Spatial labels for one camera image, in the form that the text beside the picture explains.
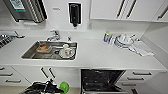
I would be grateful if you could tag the stainless steel dishwasher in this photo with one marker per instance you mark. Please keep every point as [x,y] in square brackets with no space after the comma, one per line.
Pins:
[84,80]

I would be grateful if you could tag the white two-door base cabinet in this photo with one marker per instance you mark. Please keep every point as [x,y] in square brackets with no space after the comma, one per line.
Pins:
[68,75]

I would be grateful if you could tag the white plate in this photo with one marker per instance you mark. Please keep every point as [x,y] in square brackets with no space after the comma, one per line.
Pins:
[67,53]

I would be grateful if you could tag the bowl with orange contents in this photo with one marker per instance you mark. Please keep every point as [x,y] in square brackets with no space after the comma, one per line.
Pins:
[44,48]

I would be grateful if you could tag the stainless steel sink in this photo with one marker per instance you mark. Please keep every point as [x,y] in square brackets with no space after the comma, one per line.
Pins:
[28,55]

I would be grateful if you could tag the white cup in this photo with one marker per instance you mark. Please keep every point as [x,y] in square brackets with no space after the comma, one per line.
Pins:
[65,46]

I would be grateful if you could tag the chrome sink faucet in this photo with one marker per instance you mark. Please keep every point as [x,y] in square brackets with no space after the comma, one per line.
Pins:
[53,36]

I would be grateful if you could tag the countertop dish rack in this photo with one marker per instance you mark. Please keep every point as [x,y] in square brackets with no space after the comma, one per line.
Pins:
[7,38]

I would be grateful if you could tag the small dish soap bottle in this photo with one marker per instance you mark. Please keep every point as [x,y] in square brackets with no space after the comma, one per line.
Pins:
[106,37]

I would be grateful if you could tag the black soap dispenser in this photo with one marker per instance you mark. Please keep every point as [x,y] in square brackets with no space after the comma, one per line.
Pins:
[74,14]

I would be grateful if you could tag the white wall outlet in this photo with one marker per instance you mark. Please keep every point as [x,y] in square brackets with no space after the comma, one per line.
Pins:
[89,26]

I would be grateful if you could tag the small wall label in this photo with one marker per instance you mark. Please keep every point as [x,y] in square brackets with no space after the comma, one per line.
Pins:
[56,8]

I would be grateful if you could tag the white upper wall cabinet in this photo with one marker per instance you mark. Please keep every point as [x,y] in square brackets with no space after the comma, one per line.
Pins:
[103,10]

